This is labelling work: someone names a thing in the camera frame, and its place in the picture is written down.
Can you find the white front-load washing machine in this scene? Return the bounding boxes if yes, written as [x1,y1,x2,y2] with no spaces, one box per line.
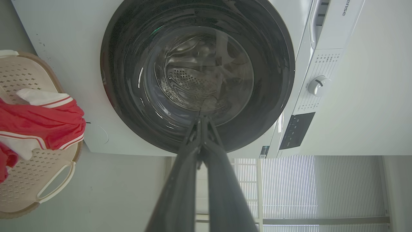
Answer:
[11,0,366,159]

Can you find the beige perforated laundry basket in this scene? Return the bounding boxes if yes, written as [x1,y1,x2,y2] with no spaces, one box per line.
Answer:
[0,50,85,219]

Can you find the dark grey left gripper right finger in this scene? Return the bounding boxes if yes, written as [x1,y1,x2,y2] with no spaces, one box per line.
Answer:
[202,116,258,232]

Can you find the white round program dial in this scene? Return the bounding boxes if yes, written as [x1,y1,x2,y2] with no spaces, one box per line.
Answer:
[308,76,331,97]

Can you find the white detergent drawer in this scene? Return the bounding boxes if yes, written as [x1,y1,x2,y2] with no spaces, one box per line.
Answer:
[309,0,332,49]

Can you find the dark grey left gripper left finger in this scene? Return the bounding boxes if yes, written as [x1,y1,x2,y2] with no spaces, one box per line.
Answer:
[145,118,202,232]

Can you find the white cloth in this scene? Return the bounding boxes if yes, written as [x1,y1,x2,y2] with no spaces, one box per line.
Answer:
[16,88,70,107]

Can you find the white vertical window blinds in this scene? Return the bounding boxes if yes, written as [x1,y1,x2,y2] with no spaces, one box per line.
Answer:
[233,155,390,232]

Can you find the red garment with white trim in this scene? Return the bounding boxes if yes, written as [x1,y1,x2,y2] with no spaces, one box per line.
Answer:
[0,96,87,184]

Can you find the black washer display panel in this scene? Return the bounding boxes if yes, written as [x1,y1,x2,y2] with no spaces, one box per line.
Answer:
[279,112,316,150]

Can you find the stainless steel washer drum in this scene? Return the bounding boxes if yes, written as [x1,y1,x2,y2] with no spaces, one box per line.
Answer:
[154,32,255,111]

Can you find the white window frame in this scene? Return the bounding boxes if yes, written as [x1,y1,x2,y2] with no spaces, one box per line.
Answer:
[193,155,391,232]

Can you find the round black glass washer door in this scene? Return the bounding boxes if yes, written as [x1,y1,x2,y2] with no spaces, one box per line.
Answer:
[100,0,295,154]

